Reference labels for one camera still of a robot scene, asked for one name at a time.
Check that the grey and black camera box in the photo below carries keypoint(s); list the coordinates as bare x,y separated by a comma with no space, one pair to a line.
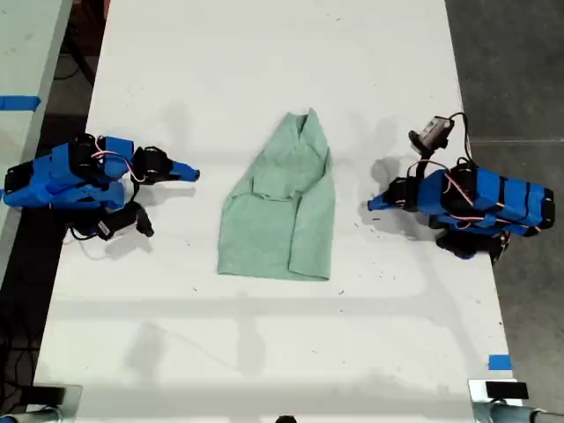
434,131

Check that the small black box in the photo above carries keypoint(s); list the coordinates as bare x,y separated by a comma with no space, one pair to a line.
506,390

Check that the metal bracket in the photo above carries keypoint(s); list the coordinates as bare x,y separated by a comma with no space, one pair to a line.
477,396
74,401

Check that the white side table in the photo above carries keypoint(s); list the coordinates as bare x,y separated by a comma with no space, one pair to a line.
22,48

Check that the short blue tape strip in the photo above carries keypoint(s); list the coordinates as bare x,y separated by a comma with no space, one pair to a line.
500,362

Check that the long blue tape strip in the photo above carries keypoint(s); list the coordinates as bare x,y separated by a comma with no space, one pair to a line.
20,102

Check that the black camera stalk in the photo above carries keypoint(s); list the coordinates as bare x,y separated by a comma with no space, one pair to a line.
424,163

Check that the pale green t-shirt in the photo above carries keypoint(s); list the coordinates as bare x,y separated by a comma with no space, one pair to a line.
273,220

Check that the black camera box, white label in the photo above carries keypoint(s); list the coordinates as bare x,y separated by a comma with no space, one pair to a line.
121,222

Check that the black round object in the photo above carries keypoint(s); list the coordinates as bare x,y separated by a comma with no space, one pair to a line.
285,419

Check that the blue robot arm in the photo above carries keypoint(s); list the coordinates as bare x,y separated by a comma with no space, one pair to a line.
61,180
506,198

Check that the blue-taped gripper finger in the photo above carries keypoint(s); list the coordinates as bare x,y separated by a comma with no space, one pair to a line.
183,167
380,207
183,175
381,199

